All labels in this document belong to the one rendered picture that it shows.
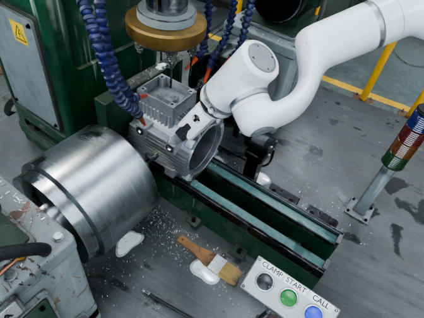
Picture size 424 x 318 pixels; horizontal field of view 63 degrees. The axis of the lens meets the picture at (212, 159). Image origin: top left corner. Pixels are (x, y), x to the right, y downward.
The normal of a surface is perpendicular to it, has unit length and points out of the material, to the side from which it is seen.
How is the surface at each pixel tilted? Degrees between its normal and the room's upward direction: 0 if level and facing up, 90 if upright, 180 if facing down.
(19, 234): 0
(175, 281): 0
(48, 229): 0
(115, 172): 35
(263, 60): 30
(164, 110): 90
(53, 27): 90
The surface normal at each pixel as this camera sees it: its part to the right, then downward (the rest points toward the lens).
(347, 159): 0.11, -0.69
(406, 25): 0.19, 0.60
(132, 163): 0.60, -0.23
